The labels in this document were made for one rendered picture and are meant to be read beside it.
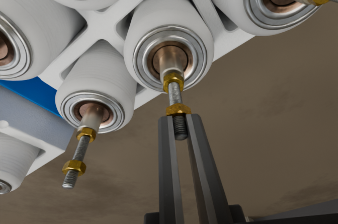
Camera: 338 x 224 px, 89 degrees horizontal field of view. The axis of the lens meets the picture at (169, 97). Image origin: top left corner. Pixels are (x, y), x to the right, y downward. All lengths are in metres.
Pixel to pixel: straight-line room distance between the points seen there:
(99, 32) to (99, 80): 0.07
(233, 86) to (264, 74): 0.09
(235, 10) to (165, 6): 0.06
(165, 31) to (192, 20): 0.03
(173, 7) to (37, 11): 0.13
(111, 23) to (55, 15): 0.06
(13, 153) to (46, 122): 0.08
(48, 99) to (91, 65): 0.26
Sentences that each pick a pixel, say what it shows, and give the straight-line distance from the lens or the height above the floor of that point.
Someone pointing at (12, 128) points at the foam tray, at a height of 0.18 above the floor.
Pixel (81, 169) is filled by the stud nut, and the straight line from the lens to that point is 0.19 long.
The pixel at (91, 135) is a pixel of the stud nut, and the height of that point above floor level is 0.29.
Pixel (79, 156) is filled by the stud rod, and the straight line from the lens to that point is 0.20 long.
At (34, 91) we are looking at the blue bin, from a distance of 0.48.
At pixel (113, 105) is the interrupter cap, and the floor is 0.25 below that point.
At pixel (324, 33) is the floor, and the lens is 0.61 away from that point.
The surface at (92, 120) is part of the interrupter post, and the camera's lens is 0.22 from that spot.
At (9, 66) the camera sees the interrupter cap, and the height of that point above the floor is 0.25.
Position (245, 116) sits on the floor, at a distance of 0.69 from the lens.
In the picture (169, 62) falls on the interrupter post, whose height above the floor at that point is 0.27.
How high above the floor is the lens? 0.41
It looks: 49 degrees down
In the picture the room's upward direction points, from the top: 174 degrees clockwise
